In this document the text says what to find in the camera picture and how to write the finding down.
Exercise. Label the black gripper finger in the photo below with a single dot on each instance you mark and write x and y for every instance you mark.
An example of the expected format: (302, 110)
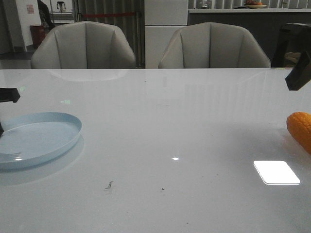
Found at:
(301, 73)
(9, 94)

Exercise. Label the light blue round plate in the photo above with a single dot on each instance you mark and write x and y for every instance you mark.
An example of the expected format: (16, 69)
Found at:
(34, 139)

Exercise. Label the orange toy corn cob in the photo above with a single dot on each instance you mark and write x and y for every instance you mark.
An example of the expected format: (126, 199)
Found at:
(299, 126)

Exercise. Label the grey counter with white top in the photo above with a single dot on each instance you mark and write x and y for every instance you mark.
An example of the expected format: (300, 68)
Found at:
(283, 34)

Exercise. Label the red bin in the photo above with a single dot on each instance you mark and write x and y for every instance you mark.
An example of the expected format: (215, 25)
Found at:
(38, 35)

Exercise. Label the left beige upholstered chair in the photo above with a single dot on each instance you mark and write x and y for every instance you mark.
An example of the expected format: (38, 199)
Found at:
(84, 45)

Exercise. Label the beige upholstered chair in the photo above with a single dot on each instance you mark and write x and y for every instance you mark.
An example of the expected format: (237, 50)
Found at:
(84, 45)
(213, 45)

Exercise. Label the fruit bowl on counter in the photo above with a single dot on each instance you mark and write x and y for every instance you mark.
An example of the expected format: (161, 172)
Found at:
(253, 4)

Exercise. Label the right beige upholstered chair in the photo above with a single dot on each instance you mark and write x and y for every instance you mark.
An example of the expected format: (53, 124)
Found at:
(213, 45)

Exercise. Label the red barrier belt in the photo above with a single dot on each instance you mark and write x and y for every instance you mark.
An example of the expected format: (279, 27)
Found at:
(108, 15)

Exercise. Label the white cabinet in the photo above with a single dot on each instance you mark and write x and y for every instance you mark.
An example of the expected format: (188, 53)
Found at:
(162, 18)

